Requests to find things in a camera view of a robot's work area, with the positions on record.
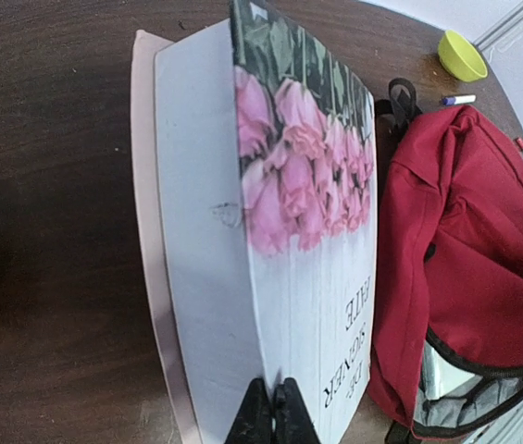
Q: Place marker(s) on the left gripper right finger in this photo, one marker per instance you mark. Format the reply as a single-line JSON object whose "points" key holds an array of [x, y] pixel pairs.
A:
{"points": [[293, 424]]}

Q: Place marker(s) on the red backpack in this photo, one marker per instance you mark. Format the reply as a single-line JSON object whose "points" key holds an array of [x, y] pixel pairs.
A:
{"points": [[449, 273]]}

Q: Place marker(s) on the grey book with black logo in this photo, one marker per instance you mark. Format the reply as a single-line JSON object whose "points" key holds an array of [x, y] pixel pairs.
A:
{"points": [[439, 377]]}

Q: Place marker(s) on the purple-capped white marker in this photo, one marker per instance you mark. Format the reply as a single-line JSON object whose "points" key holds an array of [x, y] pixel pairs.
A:
{"points": [[463, 99]]}

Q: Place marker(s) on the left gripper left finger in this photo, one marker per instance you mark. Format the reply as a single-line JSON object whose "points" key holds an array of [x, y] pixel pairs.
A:
{"points": [[253, 422]]}

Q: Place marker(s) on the right aluminium frame post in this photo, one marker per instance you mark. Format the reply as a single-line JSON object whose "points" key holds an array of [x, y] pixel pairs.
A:
{"points": [[504, 33]]}

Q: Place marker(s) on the yellow-green plastic bowl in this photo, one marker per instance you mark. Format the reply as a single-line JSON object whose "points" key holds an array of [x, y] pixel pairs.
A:
{"points": [[461, 58]]}

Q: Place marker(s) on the white floral book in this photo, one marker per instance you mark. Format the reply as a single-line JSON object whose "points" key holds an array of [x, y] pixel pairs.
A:
{"points": [[255, 181]]}

